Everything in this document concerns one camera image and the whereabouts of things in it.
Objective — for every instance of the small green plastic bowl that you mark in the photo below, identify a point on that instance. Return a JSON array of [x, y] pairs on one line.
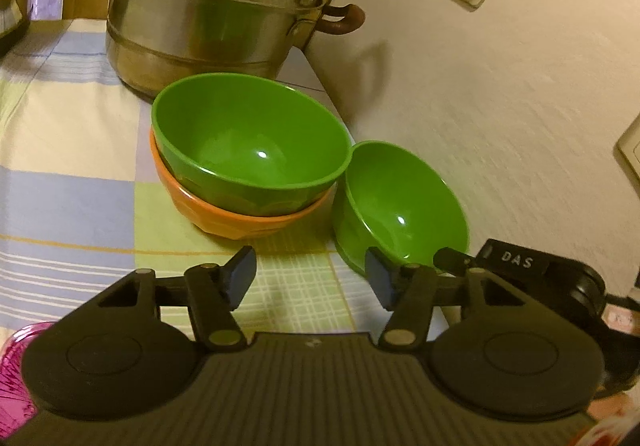
[[395, 196]]

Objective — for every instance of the orange plastic bowl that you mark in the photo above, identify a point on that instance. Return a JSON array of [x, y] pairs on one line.
[[225, 221]]

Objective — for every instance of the stainless steel steamer pot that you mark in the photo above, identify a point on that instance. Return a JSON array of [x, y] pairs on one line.
[[210, 11]]

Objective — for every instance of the person's red white clothing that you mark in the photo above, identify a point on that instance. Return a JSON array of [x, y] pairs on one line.
[[595, 437]]

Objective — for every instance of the checkered tablecloth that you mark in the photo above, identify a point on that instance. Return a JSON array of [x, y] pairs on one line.
[[75, 151]]

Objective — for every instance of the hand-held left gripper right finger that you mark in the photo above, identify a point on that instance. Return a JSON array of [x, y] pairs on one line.
[[380, 283]]

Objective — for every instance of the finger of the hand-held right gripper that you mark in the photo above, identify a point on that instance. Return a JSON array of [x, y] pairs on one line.
[[452, 260]]

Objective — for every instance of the person's right hand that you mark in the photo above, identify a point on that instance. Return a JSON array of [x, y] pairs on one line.
[[617, 408]]

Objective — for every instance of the large pink floral glass plate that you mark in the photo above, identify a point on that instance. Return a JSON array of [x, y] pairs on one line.
[[15, 376]]

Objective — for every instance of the beige wall data socket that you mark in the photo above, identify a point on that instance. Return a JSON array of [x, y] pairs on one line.
[[631, 151]]

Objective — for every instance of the large green plastic bowl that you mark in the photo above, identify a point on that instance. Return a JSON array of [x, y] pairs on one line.
[[240, 146]]

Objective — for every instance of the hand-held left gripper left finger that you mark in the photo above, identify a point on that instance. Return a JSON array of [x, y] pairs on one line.
[[246, 273]]

